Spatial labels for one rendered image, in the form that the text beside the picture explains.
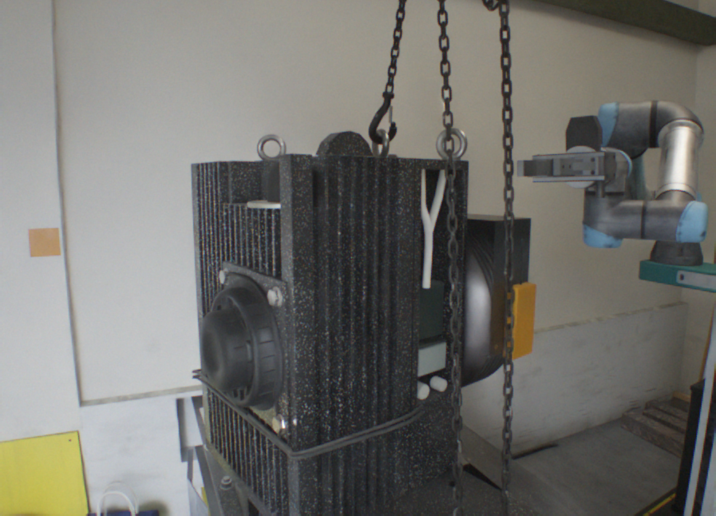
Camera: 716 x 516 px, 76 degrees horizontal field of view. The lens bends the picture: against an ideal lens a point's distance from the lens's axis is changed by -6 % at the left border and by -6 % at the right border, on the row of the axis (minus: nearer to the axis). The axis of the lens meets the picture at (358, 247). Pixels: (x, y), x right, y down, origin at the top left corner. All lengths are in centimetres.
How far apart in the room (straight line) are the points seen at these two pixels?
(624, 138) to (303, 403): 97
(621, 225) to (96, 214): 172
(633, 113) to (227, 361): 107
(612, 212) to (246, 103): 150
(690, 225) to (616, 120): 42
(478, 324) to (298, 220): 51
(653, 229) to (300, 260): 64
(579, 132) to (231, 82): 147
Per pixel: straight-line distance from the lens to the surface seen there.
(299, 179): 79
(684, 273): 165
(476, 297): 110
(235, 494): 157
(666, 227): 101
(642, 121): 132
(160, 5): 213
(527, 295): 110
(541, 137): 286
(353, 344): 90
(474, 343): 113
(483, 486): 120
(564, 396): 326
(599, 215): 102
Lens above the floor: 157
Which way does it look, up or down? 8 degrees down
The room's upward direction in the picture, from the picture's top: straight up
